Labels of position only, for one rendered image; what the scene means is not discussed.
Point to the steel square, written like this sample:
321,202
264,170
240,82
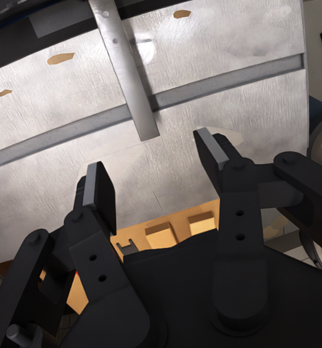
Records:
128,76

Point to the black bracket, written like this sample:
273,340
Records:
126,247

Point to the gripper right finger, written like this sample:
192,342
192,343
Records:
239,190

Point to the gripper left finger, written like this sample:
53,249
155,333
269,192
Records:
101,195

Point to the tan wooden block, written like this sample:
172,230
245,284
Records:
202,224
160,235

